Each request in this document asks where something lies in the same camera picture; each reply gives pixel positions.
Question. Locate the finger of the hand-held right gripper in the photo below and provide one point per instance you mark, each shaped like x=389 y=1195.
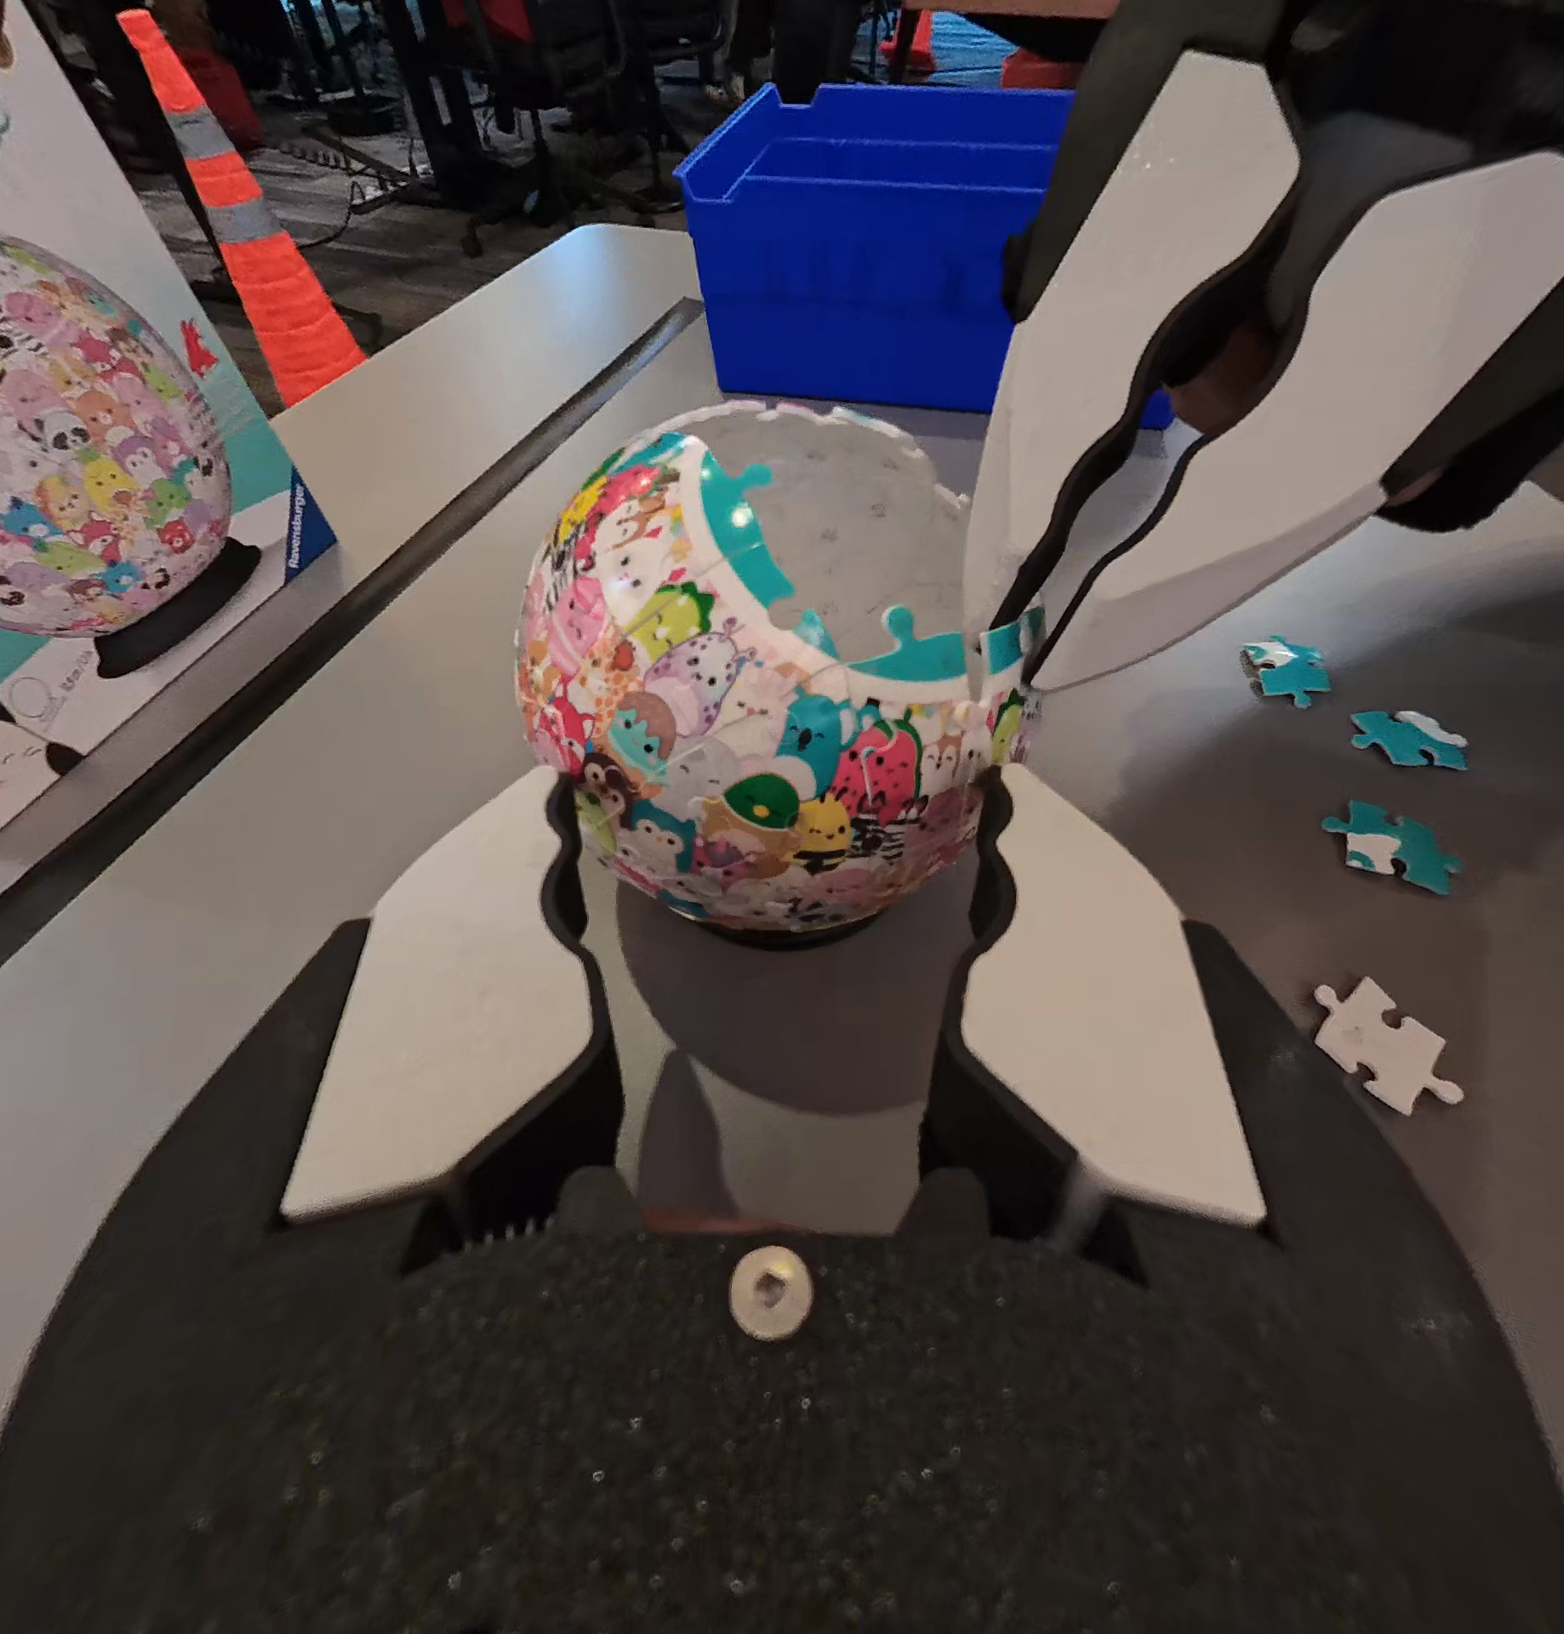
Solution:
x=1432 y=357
x=1113 y=255

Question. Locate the blue plastic bin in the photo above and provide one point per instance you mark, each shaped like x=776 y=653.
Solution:
x=857 y=255

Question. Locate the black ball stand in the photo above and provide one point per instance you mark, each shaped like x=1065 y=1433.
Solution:
x=781 y=938

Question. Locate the colourful puzzle ball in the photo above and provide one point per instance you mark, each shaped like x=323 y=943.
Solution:
x=679 y=715

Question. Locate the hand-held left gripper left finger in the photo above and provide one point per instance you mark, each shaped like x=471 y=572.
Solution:
x=449 y=1021

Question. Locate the cardboard puzzle box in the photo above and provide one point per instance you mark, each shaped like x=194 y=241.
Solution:
x=66 y=446

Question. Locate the orange traffic cone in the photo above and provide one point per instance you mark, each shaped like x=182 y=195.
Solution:
x=258 y=255

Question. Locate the teal white puzzle piece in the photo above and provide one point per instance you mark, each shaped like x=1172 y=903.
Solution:
x=1005 y=638

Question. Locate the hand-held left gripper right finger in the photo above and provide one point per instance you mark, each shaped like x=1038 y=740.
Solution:
x=1113 y=1021

